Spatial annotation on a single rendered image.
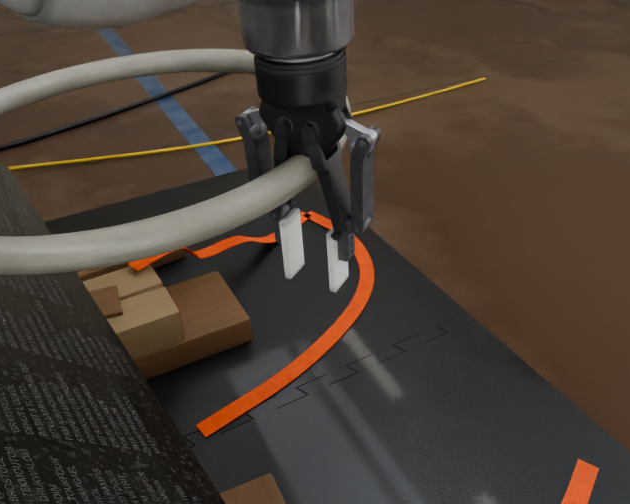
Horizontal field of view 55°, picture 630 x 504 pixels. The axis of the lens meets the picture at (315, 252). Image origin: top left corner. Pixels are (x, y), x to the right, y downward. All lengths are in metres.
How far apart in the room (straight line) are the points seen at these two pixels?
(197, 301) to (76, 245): 1.25
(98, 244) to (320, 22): 0.23
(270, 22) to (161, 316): 1.15
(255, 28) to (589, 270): 1.78
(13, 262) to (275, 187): 0.21
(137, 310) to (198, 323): 0.17
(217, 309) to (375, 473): 0.61
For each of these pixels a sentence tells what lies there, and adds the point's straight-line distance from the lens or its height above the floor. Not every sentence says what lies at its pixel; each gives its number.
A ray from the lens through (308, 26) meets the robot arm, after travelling 0.47.
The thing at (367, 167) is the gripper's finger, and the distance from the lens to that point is 0.53.
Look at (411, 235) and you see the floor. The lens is 2.15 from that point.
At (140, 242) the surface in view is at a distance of 0.48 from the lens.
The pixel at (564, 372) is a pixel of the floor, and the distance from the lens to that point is 1.77.
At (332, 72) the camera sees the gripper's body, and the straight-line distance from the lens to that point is 0.50.
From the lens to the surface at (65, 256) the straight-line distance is 0.49.
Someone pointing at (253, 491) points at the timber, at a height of 0.13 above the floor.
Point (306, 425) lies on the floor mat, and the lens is 1.51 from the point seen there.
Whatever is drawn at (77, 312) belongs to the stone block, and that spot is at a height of 0.66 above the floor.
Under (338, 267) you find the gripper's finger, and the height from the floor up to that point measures 0.84.
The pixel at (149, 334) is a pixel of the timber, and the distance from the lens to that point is 1.56.
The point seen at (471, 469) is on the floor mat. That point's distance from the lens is 1.48.
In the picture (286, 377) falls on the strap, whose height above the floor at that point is 0.02.
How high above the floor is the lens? 1.21
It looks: 36 degrees down
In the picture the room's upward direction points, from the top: straight up
